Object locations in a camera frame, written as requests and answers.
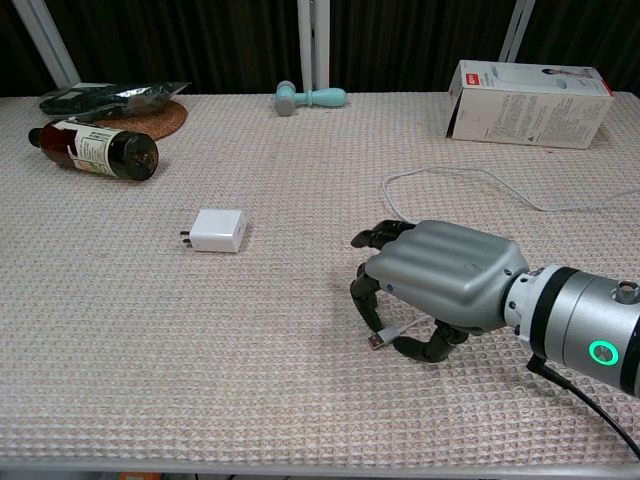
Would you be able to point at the brown glass bottle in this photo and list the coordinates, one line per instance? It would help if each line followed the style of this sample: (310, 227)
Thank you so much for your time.
(100, 147)

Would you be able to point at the round woven brown coaster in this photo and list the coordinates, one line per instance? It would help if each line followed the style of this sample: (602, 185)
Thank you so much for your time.
(155, 120)

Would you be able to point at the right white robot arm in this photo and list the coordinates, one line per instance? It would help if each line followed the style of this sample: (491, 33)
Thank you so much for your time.
(580, 320)

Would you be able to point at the teal massage hammer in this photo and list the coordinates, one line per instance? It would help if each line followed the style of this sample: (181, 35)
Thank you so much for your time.
(320, 96)

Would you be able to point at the aluminium frame post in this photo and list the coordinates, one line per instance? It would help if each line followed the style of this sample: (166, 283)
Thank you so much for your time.
(313, 45)
(50, 40)
(517, 30)

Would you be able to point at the pink waffle tablecloth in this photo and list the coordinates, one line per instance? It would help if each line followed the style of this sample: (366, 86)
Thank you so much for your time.
(250, 325)

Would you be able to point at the white product carton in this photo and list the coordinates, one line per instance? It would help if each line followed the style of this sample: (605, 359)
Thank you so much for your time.
(530, 115)

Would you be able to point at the black pleated curtain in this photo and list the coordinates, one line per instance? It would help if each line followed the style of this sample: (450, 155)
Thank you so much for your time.
(175, 40)

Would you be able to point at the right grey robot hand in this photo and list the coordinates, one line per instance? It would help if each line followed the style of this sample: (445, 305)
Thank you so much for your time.
(450, 270)

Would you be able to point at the white charger cube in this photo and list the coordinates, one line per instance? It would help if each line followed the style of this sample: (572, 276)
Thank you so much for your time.
(217, 230)

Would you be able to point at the black item in plastic bag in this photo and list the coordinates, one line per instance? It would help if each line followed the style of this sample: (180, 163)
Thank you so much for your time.
(100, 97)

